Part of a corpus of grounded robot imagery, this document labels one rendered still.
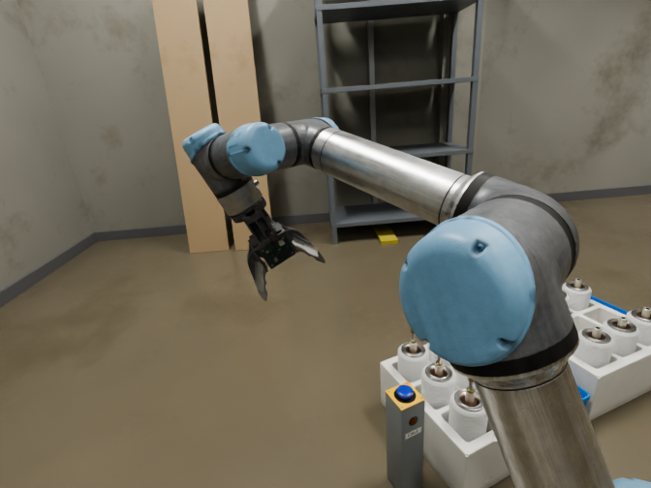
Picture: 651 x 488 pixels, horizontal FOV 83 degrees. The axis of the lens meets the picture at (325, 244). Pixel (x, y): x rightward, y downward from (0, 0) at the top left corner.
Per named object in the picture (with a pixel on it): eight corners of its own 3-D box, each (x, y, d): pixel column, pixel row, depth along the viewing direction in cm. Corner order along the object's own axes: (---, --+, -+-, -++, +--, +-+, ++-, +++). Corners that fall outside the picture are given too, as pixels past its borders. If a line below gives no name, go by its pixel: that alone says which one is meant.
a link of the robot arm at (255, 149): (298, 113, 57) (260, 128, 65) (235, 121, 50) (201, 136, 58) (309, 165, 59) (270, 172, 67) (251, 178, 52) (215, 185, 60)
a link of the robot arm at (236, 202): (214, 194, 70) (251, 171, 71) (228, 213, 72) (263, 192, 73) (217, 202, 64) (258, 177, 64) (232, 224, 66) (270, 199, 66)
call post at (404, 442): (422, 487, 101) (425, 400, 89) (401, 499, 98) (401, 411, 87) (407, 466, 107) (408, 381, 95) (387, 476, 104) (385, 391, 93)
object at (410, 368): (414, 410, 117) (415, 364, 110) (391, 392, 124) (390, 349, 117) (433, 395, 122) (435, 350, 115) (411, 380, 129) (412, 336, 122)
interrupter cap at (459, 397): (449, 405, 95) (449, 403, 95) (458, 386, 101) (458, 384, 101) (480, 416, 91) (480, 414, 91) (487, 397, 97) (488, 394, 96)
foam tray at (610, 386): (666, 382, 128) (681, 340, 121) (587, 422, 116) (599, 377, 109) (562, 324, 162) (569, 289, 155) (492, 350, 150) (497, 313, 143)
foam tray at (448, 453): (563, 442, 110) (573, 396, 103) (462, 504, 96) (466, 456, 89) (466, 365, 143) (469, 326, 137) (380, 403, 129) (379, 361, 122)
